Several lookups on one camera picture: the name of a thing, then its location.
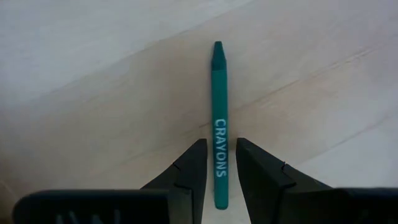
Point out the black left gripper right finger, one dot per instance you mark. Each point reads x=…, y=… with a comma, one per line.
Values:
x=267, y=186

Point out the green crayon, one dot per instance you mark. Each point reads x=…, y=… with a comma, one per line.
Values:
x=219, y=109

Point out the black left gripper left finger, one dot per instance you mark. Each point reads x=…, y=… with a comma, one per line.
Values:
x=186, y=193

